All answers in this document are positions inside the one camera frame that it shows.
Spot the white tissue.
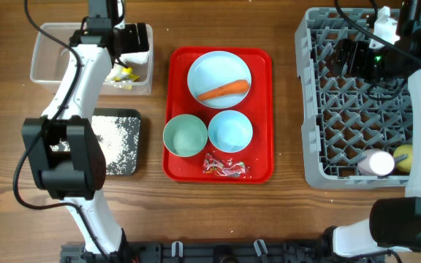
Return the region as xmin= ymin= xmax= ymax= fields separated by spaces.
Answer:
xmin=119 ymin=51 xmax=150 ymax=65

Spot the yellow snack wrapper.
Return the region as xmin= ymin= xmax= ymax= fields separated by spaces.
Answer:
xmin=105 ymin=64 xmax=140 ymax=90

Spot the pink cup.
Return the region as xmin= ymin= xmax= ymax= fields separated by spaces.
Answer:
xmin=357 ymin=149 xmax=395 ymax=176

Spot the mint green bowl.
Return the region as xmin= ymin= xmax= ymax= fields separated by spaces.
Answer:
xmin=162 ymin=114 xmax=208 ymax=158

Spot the orange carrot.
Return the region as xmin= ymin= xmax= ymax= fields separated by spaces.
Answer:
xmin=197 ymin=80 xmax=250 ymax=101

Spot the yellow cup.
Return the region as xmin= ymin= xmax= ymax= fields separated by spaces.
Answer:
xmin=393 ymin=145 xmax=413 ymax=173

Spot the light blue bowl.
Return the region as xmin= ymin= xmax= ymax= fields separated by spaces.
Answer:
xmin=208 ymin=110 xmax=253 ymax=153

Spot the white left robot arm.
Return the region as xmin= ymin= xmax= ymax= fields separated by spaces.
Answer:
xmin=13 ymin=18 xmax=153 ymax=262

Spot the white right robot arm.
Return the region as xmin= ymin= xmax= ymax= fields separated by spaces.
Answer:
xmin=326 ymin=1 xmax=421 ymax=260

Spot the grey dishwasher rack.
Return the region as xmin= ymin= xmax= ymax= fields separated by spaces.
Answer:
xmin=295 ymin=7 xmax=412 ymax=188

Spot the clear plastic bin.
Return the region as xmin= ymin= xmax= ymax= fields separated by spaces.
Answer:
xmin=30 ymin=23 xmax=153 ymax=96

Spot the red tray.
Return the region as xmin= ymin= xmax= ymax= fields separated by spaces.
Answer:
xmin=162 ymin=47 xmax=274 ymax=184

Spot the light blue plate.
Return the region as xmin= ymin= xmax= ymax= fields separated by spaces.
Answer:
xmin=187 ymin=51 xmax=252 ymax=109

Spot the black tray with rice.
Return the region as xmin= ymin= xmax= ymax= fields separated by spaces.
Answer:
xmin=49 ymin=107 xmax=142 ymax=176

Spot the red candy wrapper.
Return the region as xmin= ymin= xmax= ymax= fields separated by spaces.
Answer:
xmin=203 ymin=153 xmax=249 ymax=178

